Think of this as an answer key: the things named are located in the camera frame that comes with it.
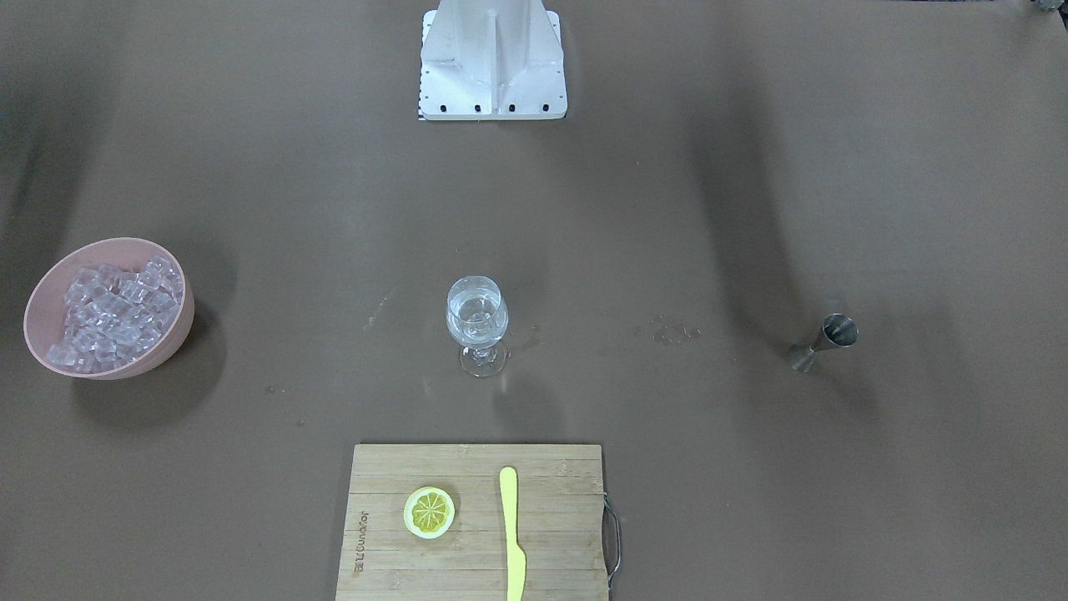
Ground steel double jigger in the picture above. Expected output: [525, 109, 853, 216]
[787, 313, 859, 373]

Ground clear wine glass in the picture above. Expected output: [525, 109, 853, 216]
[446, 276, 511, 379]

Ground clear ice cubes pile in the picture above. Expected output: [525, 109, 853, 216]
[45, 255, 184, 374]

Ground bamboo cutting board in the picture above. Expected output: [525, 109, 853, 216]
[335, 442, 617, 600]

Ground yellow lemon slice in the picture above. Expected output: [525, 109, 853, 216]
[403, 487, 456, 540]

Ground yellow plastic knife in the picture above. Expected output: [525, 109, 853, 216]
[499, 466, 527, 601]

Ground pink bowl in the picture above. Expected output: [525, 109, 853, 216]
[23, 237, 195, 381]

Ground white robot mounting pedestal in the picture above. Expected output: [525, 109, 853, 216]
[417, 1, 568, 121]

